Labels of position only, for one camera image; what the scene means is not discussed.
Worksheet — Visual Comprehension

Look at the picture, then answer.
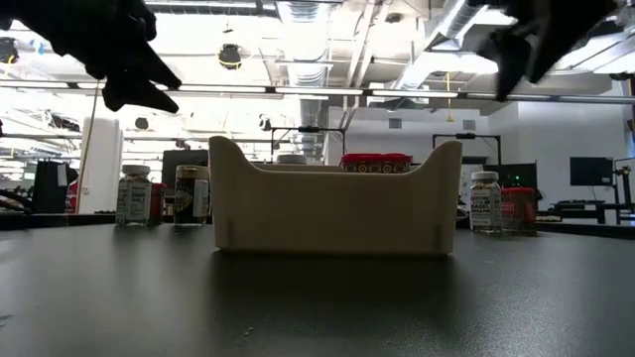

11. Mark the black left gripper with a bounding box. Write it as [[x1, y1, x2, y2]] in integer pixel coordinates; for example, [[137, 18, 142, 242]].
[[49, 0, 184, 115]]

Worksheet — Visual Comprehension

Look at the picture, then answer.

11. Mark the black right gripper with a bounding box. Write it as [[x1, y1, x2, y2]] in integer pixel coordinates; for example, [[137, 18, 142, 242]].
[[477, 0, 619, 103]]

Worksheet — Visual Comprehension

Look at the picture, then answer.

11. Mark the red lid spice tin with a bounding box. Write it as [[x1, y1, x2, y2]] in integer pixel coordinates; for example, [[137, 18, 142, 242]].
[[499, 185, 539, 235], [149, 181, 169, 227], [339, 153, 378, 175], [376, 153, 415, 175]]

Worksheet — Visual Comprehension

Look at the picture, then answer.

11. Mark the gold lid spice jar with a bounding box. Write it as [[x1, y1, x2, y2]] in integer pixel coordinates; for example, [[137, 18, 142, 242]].
[[173, 165, 210, 228]]

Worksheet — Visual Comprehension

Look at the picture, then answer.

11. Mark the black hanging ceiling speaker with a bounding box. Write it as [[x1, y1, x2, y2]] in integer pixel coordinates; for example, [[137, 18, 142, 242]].
[[216, 43, 244, 71], [0, 36, 21, 65]]

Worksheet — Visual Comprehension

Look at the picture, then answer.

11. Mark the white room pillar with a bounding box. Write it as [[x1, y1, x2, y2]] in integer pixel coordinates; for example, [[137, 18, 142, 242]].
[[77, 116, 124, 215]]

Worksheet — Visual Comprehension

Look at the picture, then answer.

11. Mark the black monitor green light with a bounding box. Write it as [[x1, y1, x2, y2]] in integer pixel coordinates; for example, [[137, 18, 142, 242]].
[[483, 162, 539, 190]]

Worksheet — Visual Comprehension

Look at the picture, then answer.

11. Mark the black upright case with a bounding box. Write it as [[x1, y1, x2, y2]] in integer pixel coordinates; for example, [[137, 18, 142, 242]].
[[32, 159, 79, 215]]

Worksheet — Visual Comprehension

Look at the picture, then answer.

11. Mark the black monitor stand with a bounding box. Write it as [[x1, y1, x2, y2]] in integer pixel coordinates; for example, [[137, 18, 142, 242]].
[[613, 157, 635, 205]]

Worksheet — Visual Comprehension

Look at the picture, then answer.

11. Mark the black desk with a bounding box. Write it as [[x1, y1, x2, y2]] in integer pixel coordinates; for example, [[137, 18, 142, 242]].
[[538, 197, 635, 227]]

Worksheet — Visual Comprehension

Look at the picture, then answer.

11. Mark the overhead light bar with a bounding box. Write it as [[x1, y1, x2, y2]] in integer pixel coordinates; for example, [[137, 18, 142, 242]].
[[0, 78, 635, 106]]

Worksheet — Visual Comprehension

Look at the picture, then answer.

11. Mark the white plastic bin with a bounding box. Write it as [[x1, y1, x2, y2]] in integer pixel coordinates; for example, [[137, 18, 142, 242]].
[[207, 135, 464, 257]]

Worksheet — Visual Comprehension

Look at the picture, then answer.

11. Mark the thin yellow cord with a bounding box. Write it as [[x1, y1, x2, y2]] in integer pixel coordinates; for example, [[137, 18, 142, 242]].
[[73, 78, 102, 215]]

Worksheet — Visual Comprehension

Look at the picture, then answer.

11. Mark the black rig frame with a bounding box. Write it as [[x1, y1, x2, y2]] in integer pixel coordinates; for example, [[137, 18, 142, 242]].
[[431, 132, 503, 168], [269, 125, 347, 163]]

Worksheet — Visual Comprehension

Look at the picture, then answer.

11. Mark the black wall screen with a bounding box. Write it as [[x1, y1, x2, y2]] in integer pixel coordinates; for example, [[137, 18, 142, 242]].
[[569, 156, 615, 187]]

